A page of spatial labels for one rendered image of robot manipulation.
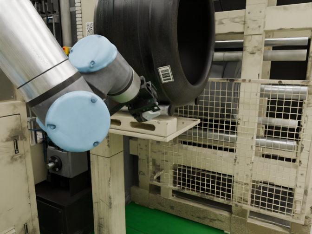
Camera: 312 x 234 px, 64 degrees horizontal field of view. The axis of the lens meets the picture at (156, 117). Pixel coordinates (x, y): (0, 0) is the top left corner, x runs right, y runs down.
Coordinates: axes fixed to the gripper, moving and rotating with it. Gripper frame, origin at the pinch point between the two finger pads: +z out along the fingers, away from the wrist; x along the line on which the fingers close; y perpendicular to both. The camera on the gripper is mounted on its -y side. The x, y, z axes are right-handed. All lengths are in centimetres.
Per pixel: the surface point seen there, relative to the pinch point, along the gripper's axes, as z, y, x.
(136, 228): 96, -52, -29
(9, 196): 21, -81, -7
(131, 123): 15.9, -12.5, 7.2
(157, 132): 13.5, -1.6, -0.6
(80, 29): 6, -27, 58
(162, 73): -3.4, 9.0, 11.6
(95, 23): -14.2, -7.8, 33.1
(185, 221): 113, -23, -30
